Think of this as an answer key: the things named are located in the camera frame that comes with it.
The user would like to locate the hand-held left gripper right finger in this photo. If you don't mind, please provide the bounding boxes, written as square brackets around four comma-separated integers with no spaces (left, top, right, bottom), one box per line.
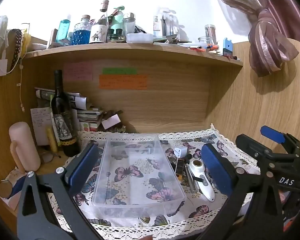
[197,143,284,240]

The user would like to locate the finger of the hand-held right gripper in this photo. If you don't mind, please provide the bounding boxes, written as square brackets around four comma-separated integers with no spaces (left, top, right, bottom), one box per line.
[235,134,278,167]
[260,125,287,144]

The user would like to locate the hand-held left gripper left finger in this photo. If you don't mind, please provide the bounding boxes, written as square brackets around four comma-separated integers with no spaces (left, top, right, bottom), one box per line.
[17,143,103,240]

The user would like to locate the white handheld device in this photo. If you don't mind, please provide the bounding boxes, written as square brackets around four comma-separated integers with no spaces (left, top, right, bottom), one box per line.
[188,159,215,202]

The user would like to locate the silver metal bar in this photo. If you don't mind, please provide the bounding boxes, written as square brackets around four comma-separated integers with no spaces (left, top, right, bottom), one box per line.
[186,166,198,194]

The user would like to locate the small dark box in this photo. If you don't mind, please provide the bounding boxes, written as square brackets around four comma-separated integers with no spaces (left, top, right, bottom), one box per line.
[175,159,186,181]

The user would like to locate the clear plastic tray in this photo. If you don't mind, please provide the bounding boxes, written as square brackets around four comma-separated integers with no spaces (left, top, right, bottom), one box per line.
[92,133,187,217]

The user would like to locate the eyeglasses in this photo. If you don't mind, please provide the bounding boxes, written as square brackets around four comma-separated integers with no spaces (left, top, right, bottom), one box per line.
[40,151,62,163]

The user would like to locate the yellow candle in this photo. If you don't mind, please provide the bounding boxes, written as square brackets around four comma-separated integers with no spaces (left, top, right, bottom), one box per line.
[47,128,58,153]

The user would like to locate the dark wine bottle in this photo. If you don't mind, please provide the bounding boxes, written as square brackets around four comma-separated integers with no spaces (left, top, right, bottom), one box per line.
[51,69,81,157]

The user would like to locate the pink sticky note pad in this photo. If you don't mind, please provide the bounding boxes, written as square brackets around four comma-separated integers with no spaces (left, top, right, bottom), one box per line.
[101,115,120,130]

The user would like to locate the stack of magazines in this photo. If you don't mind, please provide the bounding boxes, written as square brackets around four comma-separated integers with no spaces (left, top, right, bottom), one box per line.
[35,87,103,131]

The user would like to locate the handwritten paper note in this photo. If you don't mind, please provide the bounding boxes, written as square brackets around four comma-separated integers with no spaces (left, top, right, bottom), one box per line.
[30,107,53,147]

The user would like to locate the pink mug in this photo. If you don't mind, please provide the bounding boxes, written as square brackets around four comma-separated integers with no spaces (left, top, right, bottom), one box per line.
[9,122,41,174]

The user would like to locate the butterfly print lace cloth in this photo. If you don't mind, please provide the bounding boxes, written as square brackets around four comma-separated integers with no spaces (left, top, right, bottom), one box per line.
[43,127,262,240]

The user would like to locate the round mirror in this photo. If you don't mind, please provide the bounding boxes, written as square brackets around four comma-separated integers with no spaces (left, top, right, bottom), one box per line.
[0,180,13,199]

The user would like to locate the orange sticky note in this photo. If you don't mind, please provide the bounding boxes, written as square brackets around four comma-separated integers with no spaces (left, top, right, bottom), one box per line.
[99,74,148,90]

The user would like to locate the pink sticky note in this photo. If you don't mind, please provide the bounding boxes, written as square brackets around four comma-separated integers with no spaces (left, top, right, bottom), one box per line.
[64,62,93,82]

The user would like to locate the blue plastic block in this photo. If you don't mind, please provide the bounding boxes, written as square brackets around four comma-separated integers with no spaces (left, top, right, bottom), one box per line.
[222,38,234,56]

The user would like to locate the green sticky note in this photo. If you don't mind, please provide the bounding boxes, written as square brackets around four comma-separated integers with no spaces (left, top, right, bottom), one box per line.
[102,67,137,75]

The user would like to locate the pink striped curtain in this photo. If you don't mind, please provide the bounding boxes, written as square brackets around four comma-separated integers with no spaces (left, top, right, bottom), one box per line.
[206,0,300,77]

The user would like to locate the tall glass jar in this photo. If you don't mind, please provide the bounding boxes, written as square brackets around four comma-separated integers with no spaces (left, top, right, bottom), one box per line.
[204,24,217,46]

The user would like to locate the wooden shelf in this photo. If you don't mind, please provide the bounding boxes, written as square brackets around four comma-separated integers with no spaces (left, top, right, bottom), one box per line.
[22,41,244,67]

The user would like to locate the white paper tag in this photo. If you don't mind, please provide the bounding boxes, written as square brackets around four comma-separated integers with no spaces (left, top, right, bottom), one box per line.
[0,59,8,77]

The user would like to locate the brown tube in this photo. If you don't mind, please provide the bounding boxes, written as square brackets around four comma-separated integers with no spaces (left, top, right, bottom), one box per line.
[47,29,58,49]

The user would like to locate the glass bottle with blue beads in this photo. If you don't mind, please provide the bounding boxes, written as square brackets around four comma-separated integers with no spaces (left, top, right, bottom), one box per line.
[73,15,92,46]

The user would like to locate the blue liquid bottle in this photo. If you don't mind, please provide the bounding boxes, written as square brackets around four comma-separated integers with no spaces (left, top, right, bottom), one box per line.
[56,19,72,46]

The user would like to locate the white label glass bottle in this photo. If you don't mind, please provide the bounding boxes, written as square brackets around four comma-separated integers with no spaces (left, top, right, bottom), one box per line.
[89,0,110,44]

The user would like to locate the patterned ribbon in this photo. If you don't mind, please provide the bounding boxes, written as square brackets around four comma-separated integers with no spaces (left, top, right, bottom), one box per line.
[9,29,24,67]

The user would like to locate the white plastic box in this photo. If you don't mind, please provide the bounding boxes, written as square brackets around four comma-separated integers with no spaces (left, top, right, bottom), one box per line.
[126,33,153,44]

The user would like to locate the green pump bottle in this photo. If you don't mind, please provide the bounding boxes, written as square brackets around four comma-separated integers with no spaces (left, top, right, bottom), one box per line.
[111,5,125,42]

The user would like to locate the clear plastic bottle pack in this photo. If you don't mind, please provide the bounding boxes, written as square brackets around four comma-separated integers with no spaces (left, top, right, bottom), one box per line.
[153,7,184,38]

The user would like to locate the white cable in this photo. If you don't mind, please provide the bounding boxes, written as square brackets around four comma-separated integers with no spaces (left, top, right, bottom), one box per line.
[14,55,25,111]

